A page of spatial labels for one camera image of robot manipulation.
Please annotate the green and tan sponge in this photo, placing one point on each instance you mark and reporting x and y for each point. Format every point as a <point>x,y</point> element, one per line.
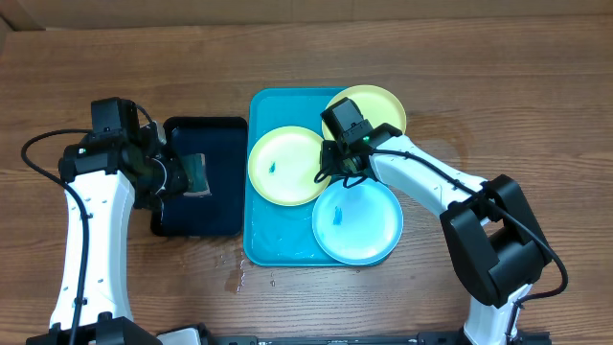
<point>195,169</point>

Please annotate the black plastic tray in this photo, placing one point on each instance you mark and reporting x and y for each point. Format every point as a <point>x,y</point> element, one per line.
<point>223,141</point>

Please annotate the light blue plate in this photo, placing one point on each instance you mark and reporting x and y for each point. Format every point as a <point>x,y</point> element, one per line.
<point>360,225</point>

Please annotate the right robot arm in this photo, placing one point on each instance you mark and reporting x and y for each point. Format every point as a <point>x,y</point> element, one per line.
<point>496,246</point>

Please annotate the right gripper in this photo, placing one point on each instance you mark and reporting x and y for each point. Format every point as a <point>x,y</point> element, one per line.
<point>334,168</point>

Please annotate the yellow-green plate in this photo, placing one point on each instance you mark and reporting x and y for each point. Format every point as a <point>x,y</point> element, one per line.
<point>376,104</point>
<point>283,164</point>

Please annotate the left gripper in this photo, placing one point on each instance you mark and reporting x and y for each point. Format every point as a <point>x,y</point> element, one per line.
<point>179,184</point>

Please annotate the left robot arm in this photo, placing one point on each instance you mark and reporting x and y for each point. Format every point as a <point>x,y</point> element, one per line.
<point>117,166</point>

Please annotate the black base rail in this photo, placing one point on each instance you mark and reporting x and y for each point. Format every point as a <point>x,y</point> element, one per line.
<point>423,338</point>

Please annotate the teal plastic serving tray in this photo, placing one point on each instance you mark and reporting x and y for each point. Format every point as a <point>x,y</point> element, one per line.
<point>275,235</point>

